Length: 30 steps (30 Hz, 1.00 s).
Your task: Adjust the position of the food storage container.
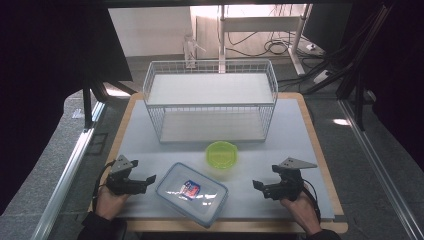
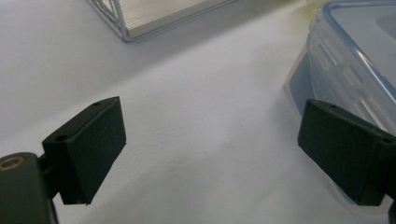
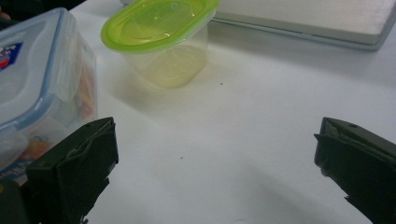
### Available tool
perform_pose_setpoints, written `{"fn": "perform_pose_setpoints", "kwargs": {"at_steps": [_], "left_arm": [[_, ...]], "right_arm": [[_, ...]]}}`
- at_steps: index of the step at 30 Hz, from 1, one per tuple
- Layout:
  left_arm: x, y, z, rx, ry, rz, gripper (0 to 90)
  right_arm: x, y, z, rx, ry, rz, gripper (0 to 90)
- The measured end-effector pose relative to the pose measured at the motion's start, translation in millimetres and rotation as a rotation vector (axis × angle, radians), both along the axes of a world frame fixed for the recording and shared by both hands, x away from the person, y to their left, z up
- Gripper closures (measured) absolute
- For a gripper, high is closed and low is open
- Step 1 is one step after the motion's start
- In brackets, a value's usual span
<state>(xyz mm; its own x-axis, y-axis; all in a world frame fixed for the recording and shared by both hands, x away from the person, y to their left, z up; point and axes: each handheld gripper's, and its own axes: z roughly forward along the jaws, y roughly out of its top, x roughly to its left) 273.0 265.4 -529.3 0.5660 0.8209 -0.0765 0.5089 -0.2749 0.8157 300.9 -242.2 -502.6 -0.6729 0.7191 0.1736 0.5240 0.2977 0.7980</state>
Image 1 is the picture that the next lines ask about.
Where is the green round container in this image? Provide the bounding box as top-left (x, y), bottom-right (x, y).
top-left (204, 140), bottom-right (240, 178)

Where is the dark curtain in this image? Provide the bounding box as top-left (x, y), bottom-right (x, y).
top-left (353, 0), bottom-right (424, 173)
top-left (0, 0), bottom-right (134, 216)

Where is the white power strip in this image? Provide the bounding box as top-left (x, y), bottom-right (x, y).
top-left (312, 68), bottom-right (332, 85)

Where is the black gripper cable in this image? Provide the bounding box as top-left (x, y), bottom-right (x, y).
top-left (301, 179), bottom-right (322, 224)
top-left (92, 160), bottom-right (117, 213)

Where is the person's right hand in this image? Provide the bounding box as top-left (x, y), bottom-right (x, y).
top-left (279, 190), bottom-right (324, 237)

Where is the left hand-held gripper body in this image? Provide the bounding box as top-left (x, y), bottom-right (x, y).
top-left (105, 154), bottom-right (148, 197)

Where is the black floor grate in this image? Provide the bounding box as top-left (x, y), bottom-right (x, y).
top-left (85, 132), bottom-right (110, 157)

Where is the aluminium rail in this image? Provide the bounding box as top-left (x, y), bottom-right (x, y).
top-left (337, 99), bottom-right (424, 240)
top-left (30, 100), bottom-right (108, 240)

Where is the clear spray bottle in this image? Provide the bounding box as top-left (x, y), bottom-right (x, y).
top-left (182, 33), bottom-right (208, 70)

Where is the clear food container blue rim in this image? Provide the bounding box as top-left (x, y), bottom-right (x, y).
top-left (154, 161), bottom-right (230, 229)

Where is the black metal stand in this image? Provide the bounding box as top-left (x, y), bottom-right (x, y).
top-left (334, 0), bottom-right (396, 132)
top-left (81, 79), bottom-right (138, 130)

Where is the white wire shelf rack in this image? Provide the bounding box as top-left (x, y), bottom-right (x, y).
top-left (142, 58), bottom-right (280, 145)

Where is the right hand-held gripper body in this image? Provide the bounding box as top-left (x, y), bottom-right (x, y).
top-left (262, 157), bottom-right (319, 202)

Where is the person's left hand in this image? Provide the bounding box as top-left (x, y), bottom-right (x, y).
top-left (94, 184), bottom-right (132, 222)

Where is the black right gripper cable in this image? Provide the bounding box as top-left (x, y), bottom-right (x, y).
top-left (301, 179), bottom-right (322, 224)

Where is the black cable bundle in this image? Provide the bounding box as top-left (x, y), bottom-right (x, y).
top-left (226, 30), bottom-right (293, 58)

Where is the white desk frame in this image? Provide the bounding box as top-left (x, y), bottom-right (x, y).
top-left (217, 3), bottom-right (314, 77)

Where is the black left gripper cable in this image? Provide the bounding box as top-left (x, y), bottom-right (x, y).
top-left (92, 160), bottom-right (117, 213)

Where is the grey table mat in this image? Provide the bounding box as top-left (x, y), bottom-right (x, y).
top-left (114, 97), bottom-right (336, 222)

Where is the dark monitor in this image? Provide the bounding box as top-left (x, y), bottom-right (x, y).
top-left (301, 3), bottom-right (355, 55)

